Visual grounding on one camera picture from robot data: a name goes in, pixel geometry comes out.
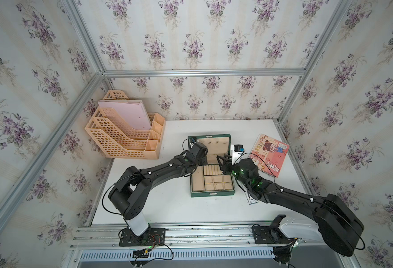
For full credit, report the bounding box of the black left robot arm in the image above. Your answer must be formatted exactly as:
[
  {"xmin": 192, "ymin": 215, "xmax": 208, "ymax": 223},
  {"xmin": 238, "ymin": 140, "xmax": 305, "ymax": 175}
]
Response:
[{"xmin": 108, "ymin": 142, "xmax": 208, "ymax": 239}]

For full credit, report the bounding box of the green jewelry box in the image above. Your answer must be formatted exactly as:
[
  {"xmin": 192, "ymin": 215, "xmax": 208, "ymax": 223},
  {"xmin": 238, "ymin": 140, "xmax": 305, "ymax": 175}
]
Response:
[{"xmin": 188, "ymin": 134, "xmax": 236, "ymax": 198}]

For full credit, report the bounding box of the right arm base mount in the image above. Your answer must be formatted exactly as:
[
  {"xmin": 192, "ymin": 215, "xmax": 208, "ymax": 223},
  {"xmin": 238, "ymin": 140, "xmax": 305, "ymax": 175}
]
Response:
[{"xmin": 251, "ymin": 214, "xmax": 295, "ymax": 245}]

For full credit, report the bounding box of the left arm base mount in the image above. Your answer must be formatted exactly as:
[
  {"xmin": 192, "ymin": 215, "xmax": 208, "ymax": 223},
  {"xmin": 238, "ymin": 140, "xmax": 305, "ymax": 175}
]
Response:
[{"xmin": 118, "ymin": 227, "xmax": 166, "ymax": 247}]

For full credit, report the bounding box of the pink folder in organizer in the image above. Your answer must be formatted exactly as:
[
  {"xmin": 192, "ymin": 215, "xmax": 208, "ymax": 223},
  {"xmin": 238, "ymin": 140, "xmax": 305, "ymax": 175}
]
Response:
[{"xmin": 98, "ymin": 99, "xmax": 151, "ymax": 130}]

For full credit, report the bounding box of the boxed pen pack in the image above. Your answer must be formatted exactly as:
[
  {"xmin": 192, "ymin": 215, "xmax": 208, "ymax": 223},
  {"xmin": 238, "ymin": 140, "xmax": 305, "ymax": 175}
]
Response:
[{"xmin": 245, "ymin": 192, "xmax": 259, "ymax": 205}]

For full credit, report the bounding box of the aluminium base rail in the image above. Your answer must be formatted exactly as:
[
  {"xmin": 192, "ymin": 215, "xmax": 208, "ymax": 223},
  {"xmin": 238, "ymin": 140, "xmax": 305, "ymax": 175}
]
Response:
[{"xmin": 68, "ymin": 222, "xmax": 345, "ymax": 250}]

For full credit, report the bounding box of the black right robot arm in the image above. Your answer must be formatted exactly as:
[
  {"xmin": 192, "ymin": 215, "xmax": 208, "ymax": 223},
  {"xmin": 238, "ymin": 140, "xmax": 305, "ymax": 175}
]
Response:
[{"xmin": 217, "ymin": 155, "xmax": 364, "ymax": 257}]

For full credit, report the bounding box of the pink cartoon notebook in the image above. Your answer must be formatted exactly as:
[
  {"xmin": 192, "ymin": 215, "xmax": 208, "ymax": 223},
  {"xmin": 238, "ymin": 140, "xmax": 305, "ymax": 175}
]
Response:
[{"xmin": 249, "ymin": 134, "xmax": 289, "ymax": 178}]

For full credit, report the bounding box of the small circuit board with wires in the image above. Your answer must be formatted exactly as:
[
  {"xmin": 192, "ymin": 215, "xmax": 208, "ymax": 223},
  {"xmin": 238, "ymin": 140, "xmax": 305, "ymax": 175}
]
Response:
[{"xmin": 132, "ymin": 249, "xmax": 151, "ymax": 260}]

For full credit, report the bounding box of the peach plastic file organizer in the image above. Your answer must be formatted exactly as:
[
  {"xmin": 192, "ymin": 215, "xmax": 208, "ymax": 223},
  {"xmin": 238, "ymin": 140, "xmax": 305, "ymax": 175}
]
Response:
[{"xmin": 85, "ymin": 90, "xmax": 166, "ymax": 160}]

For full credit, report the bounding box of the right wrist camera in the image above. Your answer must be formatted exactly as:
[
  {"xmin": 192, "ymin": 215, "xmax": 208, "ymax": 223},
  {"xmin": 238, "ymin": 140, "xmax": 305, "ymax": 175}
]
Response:
[{"xmin": 231, "ymin": 144, "xmax": 245, "ymax": 164}]

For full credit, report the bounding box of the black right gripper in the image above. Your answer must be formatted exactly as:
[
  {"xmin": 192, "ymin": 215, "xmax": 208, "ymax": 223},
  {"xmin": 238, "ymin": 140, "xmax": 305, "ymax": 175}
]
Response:
[{"xmin": 216, "ymin": 152, "xmax": 251, "ymax": 189}]

